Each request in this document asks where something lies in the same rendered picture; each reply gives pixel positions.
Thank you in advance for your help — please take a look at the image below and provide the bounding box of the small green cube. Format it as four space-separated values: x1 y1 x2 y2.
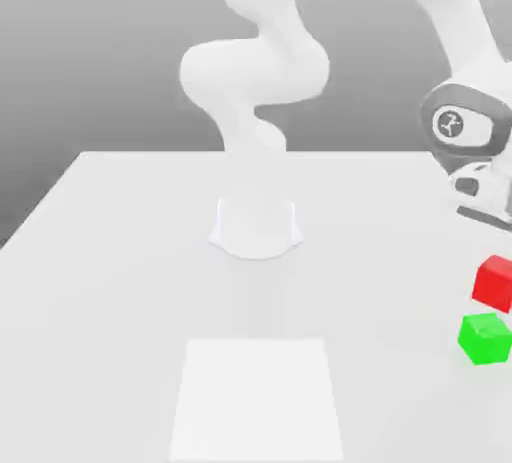
456 312 512 367

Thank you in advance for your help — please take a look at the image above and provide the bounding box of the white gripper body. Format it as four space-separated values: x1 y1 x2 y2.
455 202 512 237

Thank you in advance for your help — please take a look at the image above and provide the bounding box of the small red cube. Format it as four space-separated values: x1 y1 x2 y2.
471 254 512 315

